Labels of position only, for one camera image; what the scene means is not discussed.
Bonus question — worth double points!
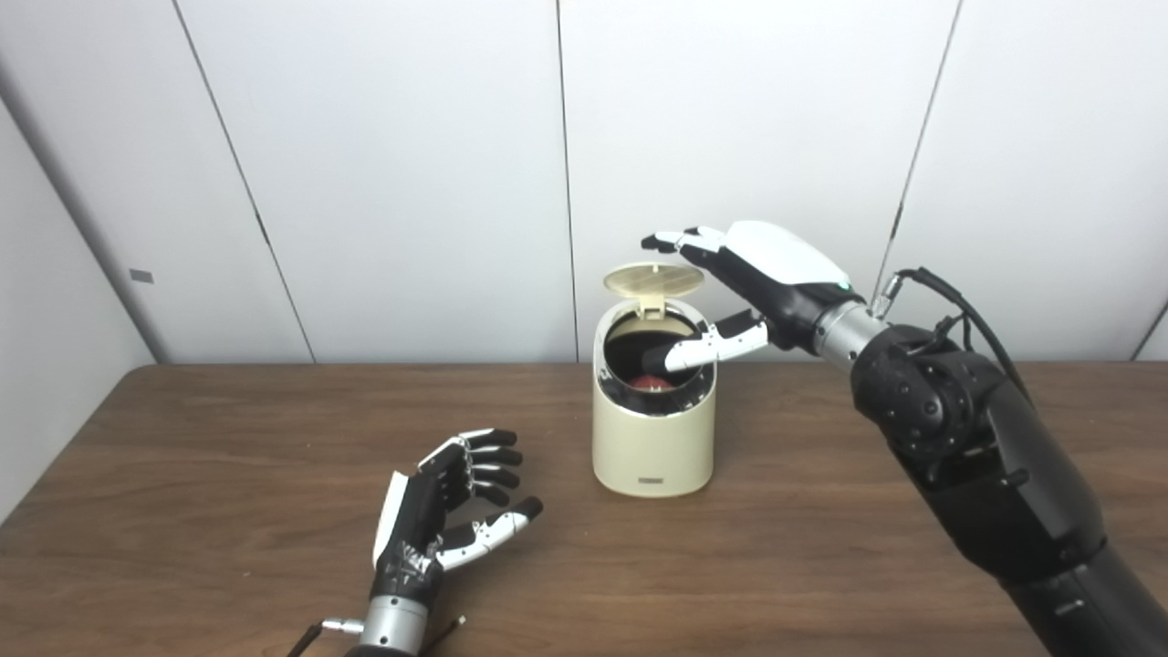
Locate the cream round bin lid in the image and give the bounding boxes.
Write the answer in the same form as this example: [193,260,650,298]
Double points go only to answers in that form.
[603,263,705,320]

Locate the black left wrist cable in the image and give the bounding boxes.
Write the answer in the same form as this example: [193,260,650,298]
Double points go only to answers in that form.
[287,618,366,657]

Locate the cream-colored round bin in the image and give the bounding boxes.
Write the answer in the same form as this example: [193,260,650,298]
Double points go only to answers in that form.
[591,297,717,498]

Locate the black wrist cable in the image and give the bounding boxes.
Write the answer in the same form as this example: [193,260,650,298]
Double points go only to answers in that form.
[871,266,1032,402]
[287,618,366,657]

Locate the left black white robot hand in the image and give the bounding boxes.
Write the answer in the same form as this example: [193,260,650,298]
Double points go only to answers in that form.
[371,428,544,603]

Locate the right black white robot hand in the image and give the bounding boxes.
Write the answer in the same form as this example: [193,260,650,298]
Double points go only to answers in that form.
[641,220,863,375]

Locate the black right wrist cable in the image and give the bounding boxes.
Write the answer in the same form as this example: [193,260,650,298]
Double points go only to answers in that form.
[871,266,1032,402]

